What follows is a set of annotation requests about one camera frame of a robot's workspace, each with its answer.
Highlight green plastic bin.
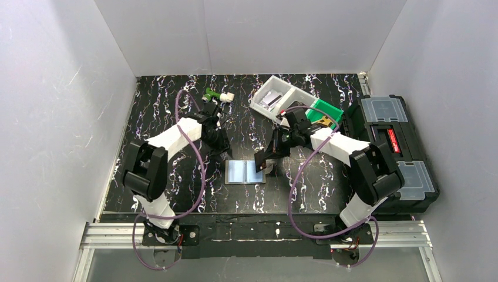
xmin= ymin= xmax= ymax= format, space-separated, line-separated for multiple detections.
xmin=305 ymin=99 xmax=344 ymax=123

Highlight grey credit card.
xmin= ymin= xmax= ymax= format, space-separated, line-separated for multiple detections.
xmin=254 ymin=150 xmax=267 ymax=173

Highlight aluminium frame rail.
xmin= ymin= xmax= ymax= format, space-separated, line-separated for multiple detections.
xmin=73 ymin=219 xmax=442 ymax=281

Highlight black tool box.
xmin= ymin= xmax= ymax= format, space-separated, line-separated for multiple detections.
xmin=341 ymin=95 xmax=440 ymax=214

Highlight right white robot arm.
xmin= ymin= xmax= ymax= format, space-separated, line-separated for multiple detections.
xmin=254 ymin=105 xmax=405 ymax=237

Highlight green white pipe fitting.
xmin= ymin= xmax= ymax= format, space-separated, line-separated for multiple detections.
xmin=202 ymin=88 xmax=235 ymax=103

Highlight yellow item in green bin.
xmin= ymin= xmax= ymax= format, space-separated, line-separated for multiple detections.
xmin=315 ymin=116 xmax=335 ymax=127

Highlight white two-compartment bin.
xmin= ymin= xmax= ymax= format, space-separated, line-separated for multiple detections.
xmin=249 ymin=75 xmax=318 ymax=122

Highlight purple cable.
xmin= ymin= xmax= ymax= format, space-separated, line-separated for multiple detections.
xmin=278 ymin=105 xmax=379 ymax=268
xmin=132 ymin=89 xmax=207 ymax=271

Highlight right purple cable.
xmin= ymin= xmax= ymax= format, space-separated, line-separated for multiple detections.
xmin=278 ymin=105 xmax=379 ymax=268

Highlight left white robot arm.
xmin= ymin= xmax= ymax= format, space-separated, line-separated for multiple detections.
xmin=122 ymin=102 xmax=232 ymax=230

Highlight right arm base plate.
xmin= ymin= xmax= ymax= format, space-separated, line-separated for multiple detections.
xmin=309 ymin=222 xmax=376 ymax=246

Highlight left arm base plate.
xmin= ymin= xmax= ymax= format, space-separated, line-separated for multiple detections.
xmin=142 ymin=224 xmax=200 ymax=246

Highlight cards in white bin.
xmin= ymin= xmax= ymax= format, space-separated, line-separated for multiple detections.
xmin=259 ymin=89 xmax=283 ymax=110

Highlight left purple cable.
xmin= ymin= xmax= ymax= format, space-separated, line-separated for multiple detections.
xmin=132 ymin=89 xmax=207 ymax=271

